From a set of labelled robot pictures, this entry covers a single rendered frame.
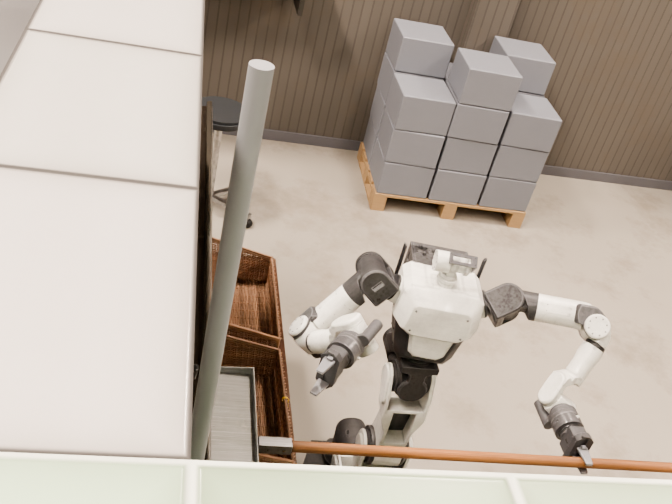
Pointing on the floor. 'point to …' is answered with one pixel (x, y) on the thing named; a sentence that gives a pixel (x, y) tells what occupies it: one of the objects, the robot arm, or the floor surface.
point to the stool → (226, 110)
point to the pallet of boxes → (458, 123)
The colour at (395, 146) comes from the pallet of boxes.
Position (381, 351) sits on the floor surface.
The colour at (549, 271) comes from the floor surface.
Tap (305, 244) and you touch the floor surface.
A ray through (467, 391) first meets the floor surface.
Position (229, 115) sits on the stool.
